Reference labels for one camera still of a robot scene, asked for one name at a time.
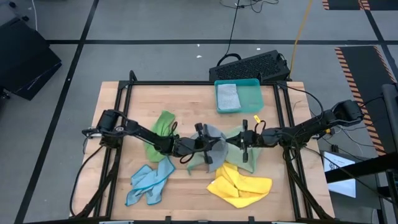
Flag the black perforated computer case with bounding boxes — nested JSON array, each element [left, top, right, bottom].
[[208, 49, 292, 83]]

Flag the black hanging cable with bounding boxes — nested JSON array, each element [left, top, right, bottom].
[[216, 0, 279, 67]]

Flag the yellow hanging cable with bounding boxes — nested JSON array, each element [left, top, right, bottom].
[[289, 0, 313, 77]]

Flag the black flat case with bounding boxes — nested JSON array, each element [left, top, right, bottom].
[[0, 17, 63, 101]]

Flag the teal plastic bin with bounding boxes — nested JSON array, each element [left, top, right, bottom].
[[214, 78, 266, 114]]

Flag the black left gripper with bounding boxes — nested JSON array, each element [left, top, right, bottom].
[[183, 123, 223, 165]]

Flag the bright green microfiber towel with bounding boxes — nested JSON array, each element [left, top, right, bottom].
[[143, 110, 178, 164]]

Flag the pale green teal-edged towel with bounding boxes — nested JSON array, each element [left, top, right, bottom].
[[186, 124, 264, 175]]

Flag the grey ribbed microfiber towel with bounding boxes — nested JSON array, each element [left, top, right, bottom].
[[189, 123, 230, 174]]

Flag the grey waffle weave towel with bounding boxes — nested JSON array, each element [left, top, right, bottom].
[[216, 83, 242, 111]]

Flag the light blue teal-edged towel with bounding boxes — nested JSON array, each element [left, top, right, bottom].
[[124, 156, 177, 207]]

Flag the white paper sheet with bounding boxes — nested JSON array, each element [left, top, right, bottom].
[[323, 151, 358, 199]]

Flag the yellow microfiber towel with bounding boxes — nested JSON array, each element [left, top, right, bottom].
[[206, 161, 274, 209]]

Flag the black neighbouring rig frame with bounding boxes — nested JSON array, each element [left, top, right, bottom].
[[325, 151, 398, 224]]

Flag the black hazard-striped floor mat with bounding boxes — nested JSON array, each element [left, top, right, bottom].
[[334, 45, 398, 157], [322, 0, 398, 11]]

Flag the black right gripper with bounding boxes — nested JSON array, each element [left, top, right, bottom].
[[227, 119, 262, 164]]

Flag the black floor cable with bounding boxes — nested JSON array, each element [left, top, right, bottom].
[[69, 144, 107, 217]]

